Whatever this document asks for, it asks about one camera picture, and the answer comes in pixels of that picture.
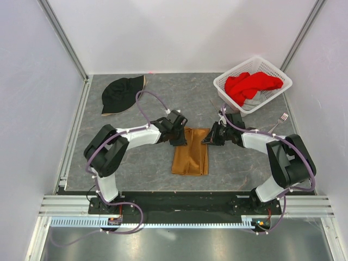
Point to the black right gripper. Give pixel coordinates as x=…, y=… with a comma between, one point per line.
x=212, y=138

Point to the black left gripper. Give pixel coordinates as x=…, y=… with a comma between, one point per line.
x=181, y=142

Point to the orange cloth napkin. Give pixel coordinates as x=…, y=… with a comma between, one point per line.
x=192, y=159

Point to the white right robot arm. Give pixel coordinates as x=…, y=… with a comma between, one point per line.
x=289, y=160

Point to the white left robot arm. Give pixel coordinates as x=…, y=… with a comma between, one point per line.
x=105, y=152

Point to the silver knife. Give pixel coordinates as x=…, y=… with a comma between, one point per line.
x=215, y=107

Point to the grey cloth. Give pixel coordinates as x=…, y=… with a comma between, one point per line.
x=250, y=104

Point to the red cloth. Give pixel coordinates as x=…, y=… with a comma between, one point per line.
x=245, y=86

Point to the black bucket hat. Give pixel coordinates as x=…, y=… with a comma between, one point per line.
x=120, y=94

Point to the silver fork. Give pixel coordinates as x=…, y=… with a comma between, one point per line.
x=280, y=121

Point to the white plastic basket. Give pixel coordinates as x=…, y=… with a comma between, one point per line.
x=252, y=65

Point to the slotted cable duct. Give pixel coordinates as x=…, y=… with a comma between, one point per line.
x=107, y=222

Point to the aluminium front rail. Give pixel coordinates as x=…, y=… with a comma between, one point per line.
x=296, y=206

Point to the left aluminium frame post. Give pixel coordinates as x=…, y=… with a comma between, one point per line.
x=54, y=21

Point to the aluminium frame post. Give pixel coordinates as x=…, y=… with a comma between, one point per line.
x=313, y=14
x=54, y=21

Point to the right aluminium frame post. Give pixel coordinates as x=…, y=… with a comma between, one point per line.
x=313, y=14

